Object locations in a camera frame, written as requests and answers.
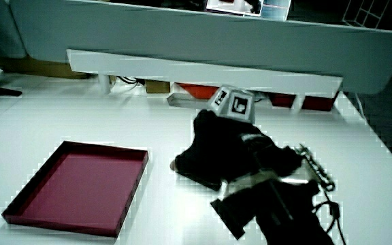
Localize framed screen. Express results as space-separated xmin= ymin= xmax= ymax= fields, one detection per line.
xmin=205 ymin=0 xmax=264 ymax=17

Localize white lattice rack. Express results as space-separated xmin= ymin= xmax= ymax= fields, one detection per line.
xmin=341 ymin=0 xmax=389 ymax=29

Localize white cable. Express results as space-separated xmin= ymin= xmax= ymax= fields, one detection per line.
xmin=353 ymin=91 xmax=368 ymax=120

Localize flat grey tray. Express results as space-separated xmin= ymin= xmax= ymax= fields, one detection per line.
xmin=167 ymin=92 xmax=214 ymax=110

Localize brown wooden board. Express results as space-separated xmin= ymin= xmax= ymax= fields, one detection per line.
xmin=0 ymin=56 xmax=92 ymax=80

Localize white desk shelf riser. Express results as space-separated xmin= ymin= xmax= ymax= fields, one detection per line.
xmin=65 ymin=48 xmax=344 ymax=114

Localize light blue paper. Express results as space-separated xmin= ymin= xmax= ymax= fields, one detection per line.
xmin=260 ymin=0 xmax=292 ymax=22

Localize black glove cable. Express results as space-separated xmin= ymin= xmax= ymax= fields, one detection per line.
xmin=293 ymin=144 xmax=348 ymax=245

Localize small dark red box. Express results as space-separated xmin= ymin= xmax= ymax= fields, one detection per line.
xmin=269 ymin=92 xmax=297 ymax=109

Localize black cables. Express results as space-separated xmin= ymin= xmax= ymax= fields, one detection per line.
xmin=116 ymin=76 xmax=146 ymax=86

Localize wide dark red box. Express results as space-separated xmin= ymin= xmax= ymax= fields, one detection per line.
xmin=301 ymin=95 xmax=337 ymax=112

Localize brown cardboard box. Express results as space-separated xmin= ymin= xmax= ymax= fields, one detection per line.
xmin=144 ymin=80 xmax=171 ymax=95

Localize grey desk divider panel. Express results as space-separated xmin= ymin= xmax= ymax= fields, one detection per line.
xmin=8 ymin=0 xmax=392 ymax=95

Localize maroon flat tray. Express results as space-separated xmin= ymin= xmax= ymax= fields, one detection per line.
xmin=1 ymin=140 xmax=149 ymax=238

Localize person's right hand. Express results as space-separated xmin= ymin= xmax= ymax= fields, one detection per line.
xmin=170 ymin=84 xmax=304 ymax=192

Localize orange box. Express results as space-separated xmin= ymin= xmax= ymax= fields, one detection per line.
xmin=176 ymin=82 xmax=220 ymax=100

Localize white desk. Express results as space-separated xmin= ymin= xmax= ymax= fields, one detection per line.
xmin=0 ymin=73 xmax=392 ymax=245

